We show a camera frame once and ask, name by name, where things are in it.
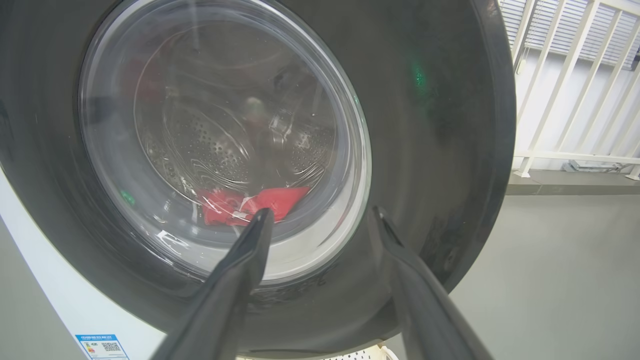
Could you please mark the white window blinds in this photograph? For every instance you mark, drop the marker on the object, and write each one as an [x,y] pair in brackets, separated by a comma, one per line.
[565,30]

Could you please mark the white metal railing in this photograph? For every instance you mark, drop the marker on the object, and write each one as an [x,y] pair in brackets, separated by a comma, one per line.
[565,75]

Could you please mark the cream perforated laundry basket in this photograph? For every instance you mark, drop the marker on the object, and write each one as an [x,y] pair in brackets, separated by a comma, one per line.
[357,355]

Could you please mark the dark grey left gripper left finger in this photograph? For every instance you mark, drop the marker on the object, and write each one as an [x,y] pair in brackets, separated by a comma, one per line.
[220,305]

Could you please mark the blue energy label sticker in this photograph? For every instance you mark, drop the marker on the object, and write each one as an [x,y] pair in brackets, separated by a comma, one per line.
[102,347]

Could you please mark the dark round washing machine door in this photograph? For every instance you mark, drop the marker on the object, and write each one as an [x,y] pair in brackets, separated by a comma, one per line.
[425,125]

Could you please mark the white washing machine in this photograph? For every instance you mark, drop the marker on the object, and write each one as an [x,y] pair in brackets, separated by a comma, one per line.
[75,300]

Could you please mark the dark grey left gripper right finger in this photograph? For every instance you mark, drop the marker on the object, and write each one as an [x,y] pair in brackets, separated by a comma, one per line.
[425,310]

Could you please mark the red and white garment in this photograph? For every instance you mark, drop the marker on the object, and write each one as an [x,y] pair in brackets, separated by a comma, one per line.
[280,200]

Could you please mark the small grey floor object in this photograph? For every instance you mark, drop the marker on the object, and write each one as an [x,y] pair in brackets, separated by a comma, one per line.
[592,166]

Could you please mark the perforated steel washer drum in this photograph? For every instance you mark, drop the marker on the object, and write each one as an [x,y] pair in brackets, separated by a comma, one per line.
[210,135]

